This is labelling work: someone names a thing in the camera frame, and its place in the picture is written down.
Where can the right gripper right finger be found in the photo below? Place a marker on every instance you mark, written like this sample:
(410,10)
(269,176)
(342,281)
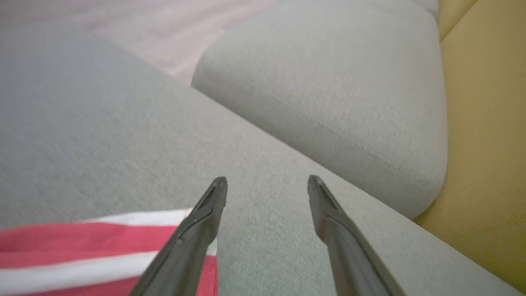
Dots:
(353,263)

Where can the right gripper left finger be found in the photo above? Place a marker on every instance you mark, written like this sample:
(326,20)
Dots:
(181,263)

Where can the red shorts with white stripes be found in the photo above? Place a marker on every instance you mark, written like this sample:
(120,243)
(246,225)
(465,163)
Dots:
(82,242)

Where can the large grey sofa seat cushion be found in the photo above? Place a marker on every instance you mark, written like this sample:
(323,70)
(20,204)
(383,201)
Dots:
(102,144)

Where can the yellow sofa cushion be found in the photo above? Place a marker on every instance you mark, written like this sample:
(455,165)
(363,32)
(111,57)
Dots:
(485,144)

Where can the small grey sofa cushion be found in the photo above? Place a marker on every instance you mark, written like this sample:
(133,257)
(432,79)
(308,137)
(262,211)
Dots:
(328,82)

